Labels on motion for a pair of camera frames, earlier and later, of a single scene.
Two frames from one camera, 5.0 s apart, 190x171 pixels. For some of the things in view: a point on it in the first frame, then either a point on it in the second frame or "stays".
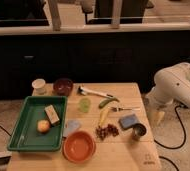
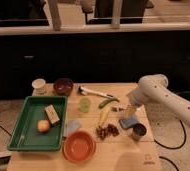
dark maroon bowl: [63, 86] stays
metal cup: [138, 130] stays
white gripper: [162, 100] to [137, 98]
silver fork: [117, 109] stays
